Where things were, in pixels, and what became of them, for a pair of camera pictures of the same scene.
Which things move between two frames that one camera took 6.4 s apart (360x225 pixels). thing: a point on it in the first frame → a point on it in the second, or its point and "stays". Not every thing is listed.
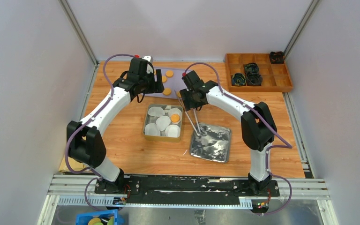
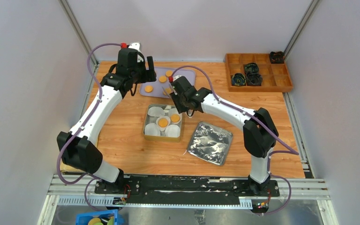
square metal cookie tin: x=163 y=123 stays
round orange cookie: x=175 y=118 stays
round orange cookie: x=167 y=91 stays
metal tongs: x=198 y=133 → x=171 y=89
